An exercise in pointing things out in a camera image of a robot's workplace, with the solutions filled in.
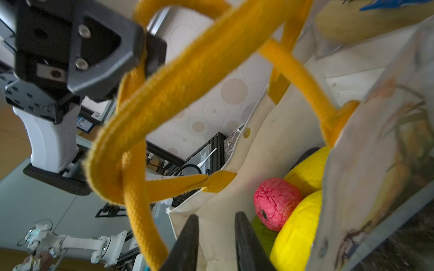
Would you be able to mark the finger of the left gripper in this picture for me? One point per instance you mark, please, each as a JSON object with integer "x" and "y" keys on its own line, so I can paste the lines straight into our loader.
{"x": 156, "y": 49}
{"x": 104, "y": 46}

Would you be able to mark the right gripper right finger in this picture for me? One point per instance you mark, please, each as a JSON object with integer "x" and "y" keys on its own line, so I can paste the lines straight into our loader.
{"x": 250, "y": 254}

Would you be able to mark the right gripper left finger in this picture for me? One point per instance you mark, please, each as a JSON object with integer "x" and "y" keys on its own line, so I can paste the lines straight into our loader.
{"x": 184, "y": 254}

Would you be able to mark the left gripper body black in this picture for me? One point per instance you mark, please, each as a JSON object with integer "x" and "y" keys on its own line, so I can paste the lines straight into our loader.
{"x": 40, "y": 45}

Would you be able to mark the yellow mango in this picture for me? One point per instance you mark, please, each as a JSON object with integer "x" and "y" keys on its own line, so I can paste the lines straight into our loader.
{"x": 292, "y": 247}
{"x": 307, "y": 174}

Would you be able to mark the pink dragon fruit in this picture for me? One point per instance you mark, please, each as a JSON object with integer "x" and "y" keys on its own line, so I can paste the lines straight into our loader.
{"x": 274, "y": 201}

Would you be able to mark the green cabbage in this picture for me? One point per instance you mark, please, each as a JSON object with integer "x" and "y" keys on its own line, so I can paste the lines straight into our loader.
{"x": 265, "y": 236}

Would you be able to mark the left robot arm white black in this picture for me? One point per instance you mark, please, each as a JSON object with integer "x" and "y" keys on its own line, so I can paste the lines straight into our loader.
{"x": 55, "y": 157}

